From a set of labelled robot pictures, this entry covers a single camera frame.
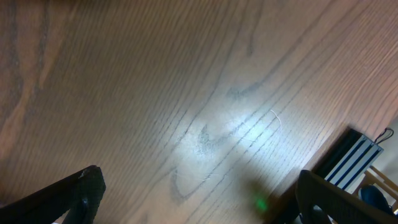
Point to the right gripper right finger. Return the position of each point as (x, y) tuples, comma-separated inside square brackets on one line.
[(319, 201)]

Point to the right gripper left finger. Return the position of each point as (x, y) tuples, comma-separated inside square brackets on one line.
[(77, 196)]

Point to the dark blue seat cushion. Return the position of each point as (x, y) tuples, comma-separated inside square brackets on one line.
[(373, 196)]

